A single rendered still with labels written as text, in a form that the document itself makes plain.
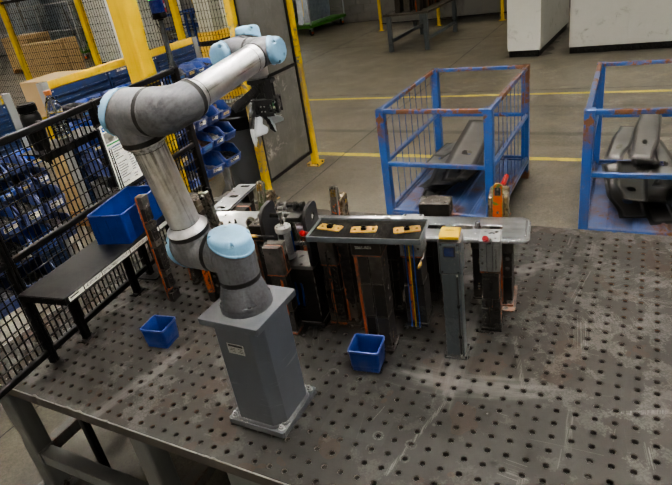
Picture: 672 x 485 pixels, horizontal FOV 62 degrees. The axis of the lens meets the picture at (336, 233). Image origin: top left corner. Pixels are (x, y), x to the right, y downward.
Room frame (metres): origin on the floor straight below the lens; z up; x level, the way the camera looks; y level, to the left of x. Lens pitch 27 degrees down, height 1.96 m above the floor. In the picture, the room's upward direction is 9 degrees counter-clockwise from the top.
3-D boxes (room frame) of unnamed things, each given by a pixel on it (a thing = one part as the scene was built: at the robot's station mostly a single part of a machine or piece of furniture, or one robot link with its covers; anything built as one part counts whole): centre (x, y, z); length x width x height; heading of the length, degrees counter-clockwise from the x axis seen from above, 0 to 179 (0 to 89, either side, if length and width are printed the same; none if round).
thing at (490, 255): (1.58, -0.50, 0.88); 0.11 x 0.10 x 0.36; 157
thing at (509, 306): (1.72, -0.60, 0.84); 0.18 x 0.06 x 0.29; 157
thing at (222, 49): (1.68, 0.20, 1.74); 0.11 x 0.11 x 0.08; 56
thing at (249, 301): (1.36, 0.28, 1.15); 0.15 x 0.15 x 0.10
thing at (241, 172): (5.35, 0.73, 0.36); 0.50 x 0.50 x 0.73
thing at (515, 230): (1.97, -0.04, 1.00); 1.38 x 0.22 x 0.02; 67
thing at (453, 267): (1.47, -0.34, 0.92); 0.08 x 0.08 x 0.44; 67
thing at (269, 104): (1.77, 0.15, 1.58); 0.09 x 0.08 x 0.12; 67
